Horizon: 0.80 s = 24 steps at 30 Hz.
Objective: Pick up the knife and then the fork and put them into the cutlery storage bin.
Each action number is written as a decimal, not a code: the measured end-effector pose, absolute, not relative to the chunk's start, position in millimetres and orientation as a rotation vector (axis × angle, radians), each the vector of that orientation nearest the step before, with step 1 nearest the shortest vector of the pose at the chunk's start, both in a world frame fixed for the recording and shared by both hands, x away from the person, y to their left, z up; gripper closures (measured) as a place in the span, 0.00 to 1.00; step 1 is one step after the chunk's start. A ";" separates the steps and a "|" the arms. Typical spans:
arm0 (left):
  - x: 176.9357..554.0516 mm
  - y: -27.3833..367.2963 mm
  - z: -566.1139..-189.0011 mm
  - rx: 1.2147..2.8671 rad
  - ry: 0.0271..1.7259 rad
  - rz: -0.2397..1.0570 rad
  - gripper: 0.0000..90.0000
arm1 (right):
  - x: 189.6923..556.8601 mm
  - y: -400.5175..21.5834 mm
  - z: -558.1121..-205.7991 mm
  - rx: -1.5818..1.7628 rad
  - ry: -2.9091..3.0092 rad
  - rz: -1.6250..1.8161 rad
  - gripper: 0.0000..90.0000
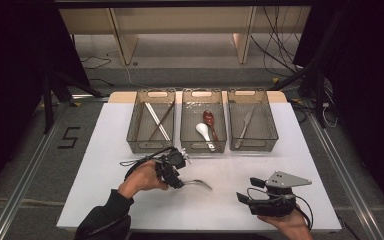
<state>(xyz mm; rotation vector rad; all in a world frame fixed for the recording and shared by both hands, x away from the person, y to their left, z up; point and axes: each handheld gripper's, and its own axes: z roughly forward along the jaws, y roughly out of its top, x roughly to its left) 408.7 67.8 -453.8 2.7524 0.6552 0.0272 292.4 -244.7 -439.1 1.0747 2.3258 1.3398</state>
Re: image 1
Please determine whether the white chopstick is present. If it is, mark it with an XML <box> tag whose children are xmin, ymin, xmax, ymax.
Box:
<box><xmin>144</xmin><ymin>101</ymin><xmax>170</xmax><ymax>142</ymax></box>
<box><xmin>146</xmin><ymin>101</ymin><xmax>172</xmax><ymax>141</ymax></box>

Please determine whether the white ceramic spoon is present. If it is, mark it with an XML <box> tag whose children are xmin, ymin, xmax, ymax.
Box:
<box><xmin>195</xmin><ymin>122</ymin><xmax>217</xmax><ymax>153</ymax></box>

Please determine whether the person's left hand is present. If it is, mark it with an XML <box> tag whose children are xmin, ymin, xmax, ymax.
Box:
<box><xmin>117</xmin><ymin>159</ymin><xmax>170</xmax><ymax>201</ymax></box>

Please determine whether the black frame bar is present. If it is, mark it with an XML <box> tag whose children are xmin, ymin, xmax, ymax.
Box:
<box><xmin>53</xmin><ymin>0</ymin><xmax>316</xmax><ymax>10</ymax></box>

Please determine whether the black metal stand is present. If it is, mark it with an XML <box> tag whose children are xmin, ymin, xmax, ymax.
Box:
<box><xmin>269</xmin><ymin>59</ymin><xmax>328</xmax><ymax>129</ymax></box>
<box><xmin>41</xmin><ymin>64</ymin><xmax>105</xmax><ymax>135</ymax></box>

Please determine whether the brown wooden spoon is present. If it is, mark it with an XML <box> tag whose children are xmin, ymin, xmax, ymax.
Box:
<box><xmin>202</xmin><ymin>109</ymin><xmax>220</xmax><ymax>143</ymax></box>

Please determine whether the white floor cable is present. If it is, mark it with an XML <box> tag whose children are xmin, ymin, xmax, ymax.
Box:
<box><xmin>122</xmin><ymin>61</ymin><xmax>154</xmax><ymax>89</ymax></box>

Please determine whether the white table cover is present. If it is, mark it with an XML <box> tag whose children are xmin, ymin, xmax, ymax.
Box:
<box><xmin>56</xmin><ymin>101</ymin><xmax>343</xmax><ymax>233</ymax></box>

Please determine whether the white cable with plug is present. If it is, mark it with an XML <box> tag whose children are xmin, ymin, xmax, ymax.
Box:
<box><xmin>321</xmin><ymin>101</ymin><xmax>338</xmax><ymax>129</ymax></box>

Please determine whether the bundle of black floor cables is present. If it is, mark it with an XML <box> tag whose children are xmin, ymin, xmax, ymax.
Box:
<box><xmin>249</xmin><ymin>5</ymin><xmax>303</xmax><ymax>76</ymax></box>

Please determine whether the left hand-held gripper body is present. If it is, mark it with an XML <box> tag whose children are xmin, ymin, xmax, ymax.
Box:
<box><xmin>154</xmin><ymin>147</ymin><xmax>193</xmax><ymax>178</ymax></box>

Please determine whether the brown wooden chopstick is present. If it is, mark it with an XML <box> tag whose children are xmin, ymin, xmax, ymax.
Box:
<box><xmin>148</xmin><ymin>100</ymin><xmax>176</xmax><ymax>142</ymax></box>
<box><xmin>149</xmin><ymin>103</ymin><xmax>175</xmax><ymax>141</ymax></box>

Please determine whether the beige wooden desk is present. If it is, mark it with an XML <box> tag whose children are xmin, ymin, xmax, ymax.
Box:
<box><xmin>58</xmin><ymin>5</ymin><xmax>313</xmax><ymax>66</ymax></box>

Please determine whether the smoked transparent plastic bin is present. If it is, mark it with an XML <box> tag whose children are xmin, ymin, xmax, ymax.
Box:
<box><xmin>226</xmin><ymin>87</ymin><xmax>279</xmax><ymax>153</ymax></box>
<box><xmin>179</xmin><ymin>87</ymin><xmax>228</xmax><ymax>154</ymax></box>
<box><xmin>126</xmin><ymin>88</ymin><xmax>177</xmax><ymax>154</ymax></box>

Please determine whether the single black floor cable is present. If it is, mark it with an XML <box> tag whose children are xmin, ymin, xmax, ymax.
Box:
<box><xmin>80</xmin><ymin>54</ymin><xmax>114</xmax><ymax>88</ymax></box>

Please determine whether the person's right hand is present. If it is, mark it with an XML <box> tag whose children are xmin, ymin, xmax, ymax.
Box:
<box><xmin>257</xmin><ymin>207</ymin><xmax>315</xmax><ymax>240</ymax></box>

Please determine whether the steel table knife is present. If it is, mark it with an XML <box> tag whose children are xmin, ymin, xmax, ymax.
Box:
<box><xmin>234</xmin><ymin>104</ymin><xmax>257</xmax><ymax>149</ymax></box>

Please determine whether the steel fork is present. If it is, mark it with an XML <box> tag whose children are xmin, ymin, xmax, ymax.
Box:
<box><xmin>181</xmin><ymin>179</ymin><xmax>214</xmax><ymax>192</ymax></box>

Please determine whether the black curtain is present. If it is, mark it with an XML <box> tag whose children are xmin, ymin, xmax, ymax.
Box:
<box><xmin>0</xmin><ymin>0</ymin><xmax>91</xmax><ymax>204</ymax></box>
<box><xmin>293</xmin><ymin>0</ymin><xmax>384</xmax><ymax>221</ymax></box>

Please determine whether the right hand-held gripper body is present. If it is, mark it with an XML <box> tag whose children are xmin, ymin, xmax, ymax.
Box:
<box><xmin>247</xmin><ymin>170</ymin><xmax>313</xmax><ymax>218</ymax></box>

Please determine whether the aluminium floor rail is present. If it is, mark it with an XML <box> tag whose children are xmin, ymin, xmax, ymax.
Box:
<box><xmin>308</xmin><ymin>113</ymin><xmax>384</xmax><ymax>240</ymax></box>
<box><xmin>0</xmin><ymin>99</ymin><xmax>74</xmax><ymax>240</ymax></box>

